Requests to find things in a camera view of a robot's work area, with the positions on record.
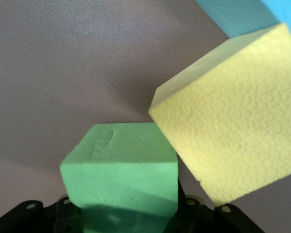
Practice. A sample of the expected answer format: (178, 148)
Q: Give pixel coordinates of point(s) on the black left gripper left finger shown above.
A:
(38, 218)

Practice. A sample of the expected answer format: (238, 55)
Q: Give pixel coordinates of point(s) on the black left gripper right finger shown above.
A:
(208, 221)

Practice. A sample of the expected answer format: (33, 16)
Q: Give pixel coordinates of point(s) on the green foam cube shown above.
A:
(121, 174)

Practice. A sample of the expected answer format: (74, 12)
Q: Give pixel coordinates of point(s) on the yellow foam cube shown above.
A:
(232, 121)

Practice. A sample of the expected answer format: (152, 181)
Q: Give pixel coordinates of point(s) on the brown table mat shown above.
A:
(63, 60)

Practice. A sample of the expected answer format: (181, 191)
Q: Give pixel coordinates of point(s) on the blue foam cube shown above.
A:
(232, 14)

